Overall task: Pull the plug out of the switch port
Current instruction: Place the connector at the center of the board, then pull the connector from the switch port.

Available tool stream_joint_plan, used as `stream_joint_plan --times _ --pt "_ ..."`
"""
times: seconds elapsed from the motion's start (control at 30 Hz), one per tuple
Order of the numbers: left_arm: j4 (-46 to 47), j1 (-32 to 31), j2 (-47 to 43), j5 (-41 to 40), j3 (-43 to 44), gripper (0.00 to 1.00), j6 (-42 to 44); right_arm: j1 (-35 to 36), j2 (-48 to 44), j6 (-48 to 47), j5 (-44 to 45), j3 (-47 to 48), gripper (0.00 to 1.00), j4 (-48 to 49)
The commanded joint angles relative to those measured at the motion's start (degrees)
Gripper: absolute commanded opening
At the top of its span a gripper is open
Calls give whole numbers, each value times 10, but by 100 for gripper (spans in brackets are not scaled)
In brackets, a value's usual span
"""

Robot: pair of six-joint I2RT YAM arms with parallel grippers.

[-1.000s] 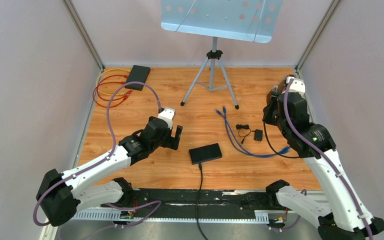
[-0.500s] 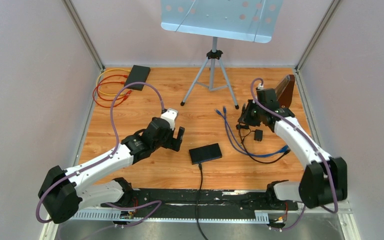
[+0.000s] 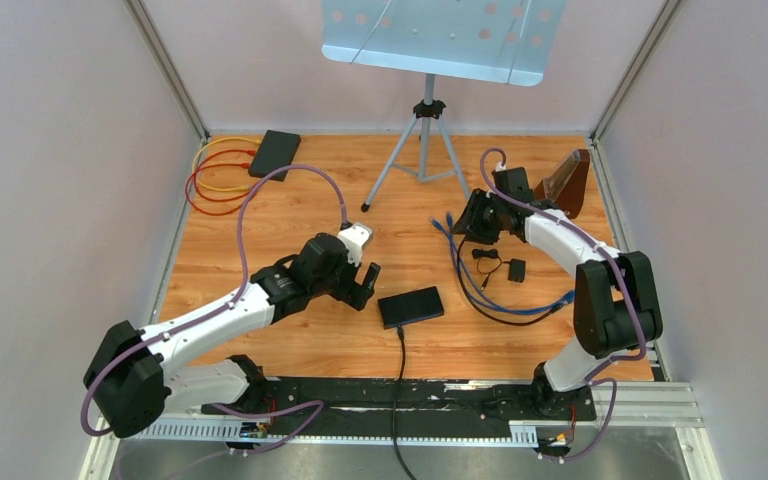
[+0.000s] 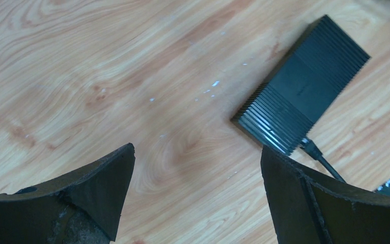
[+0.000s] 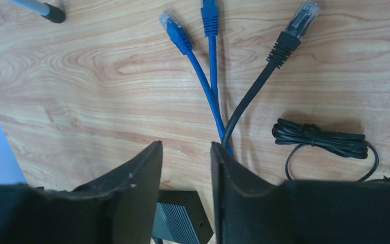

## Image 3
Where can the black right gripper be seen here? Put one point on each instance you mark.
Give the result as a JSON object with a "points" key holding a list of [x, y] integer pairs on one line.
{"points": [[470, 225]]}

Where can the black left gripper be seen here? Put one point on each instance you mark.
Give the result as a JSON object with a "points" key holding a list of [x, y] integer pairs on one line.
{"points": [[354, 293]]}

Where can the black network switch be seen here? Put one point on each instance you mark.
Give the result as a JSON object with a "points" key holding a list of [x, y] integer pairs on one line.
{"points": [[410, 307]]}

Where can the black power adapter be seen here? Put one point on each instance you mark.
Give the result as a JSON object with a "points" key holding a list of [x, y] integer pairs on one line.
{"points": [[516, 267]]}

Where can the black spare switch box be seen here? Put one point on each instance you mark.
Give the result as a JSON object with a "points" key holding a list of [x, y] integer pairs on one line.
{"points": [[277, 149]]}

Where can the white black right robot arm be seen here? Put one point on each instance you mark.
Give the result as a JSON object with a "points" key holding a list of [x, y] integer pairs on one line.
{"points": [[616, 311]]}

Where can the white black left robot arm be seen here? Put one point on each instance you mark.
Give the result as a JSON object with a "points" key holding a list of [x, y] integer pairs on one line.
{"points": [[138, 374]]}

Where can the brown wooden metronome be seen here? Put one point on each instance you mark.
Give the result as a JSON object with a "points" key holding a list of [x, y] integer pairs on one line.
{"points": [[566, 185]]}

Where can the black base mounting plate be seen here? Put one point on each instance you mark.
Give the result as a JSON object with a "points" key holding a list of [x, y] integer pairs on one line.
{"points": [[367, 407]]}

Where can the light blue music stand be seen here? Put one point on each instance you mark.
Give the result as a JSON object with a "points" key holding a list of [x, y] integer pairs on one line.
{"points": [[498, 41]]}

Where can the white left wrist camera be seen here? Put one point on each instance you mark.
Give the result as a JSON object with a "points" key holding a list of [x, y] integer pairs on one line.
{"points": [[355, 238]]}

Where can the aluminium frame rail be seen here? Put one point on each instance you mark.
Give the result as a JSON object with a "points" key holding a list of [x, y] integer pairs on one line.
{"points": [[223, 404]]}

